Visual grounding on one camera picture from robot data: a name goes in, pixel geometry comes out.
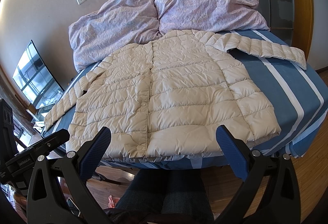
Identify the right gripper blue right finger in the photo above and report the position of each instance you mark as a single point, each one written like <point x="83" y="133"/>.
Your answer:
<point x="280" y="202"/>

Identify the lilac floral duvet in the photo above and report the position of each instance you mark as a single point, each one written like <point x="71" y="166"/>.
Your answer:
<point x="120" y="22"/>

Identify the cream quilted down jacket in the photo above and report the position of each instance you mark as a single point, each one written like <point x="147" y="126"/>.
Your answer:
<point x="166" y="98"/>

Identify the flat screen television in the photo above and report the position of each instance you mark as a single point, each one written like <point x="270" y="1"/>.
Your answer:
<point x="35" y="80"/>

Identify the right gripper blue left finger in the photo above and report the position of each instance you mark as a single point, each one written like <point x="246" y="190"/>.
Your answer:
<point x="46" y="202"/>

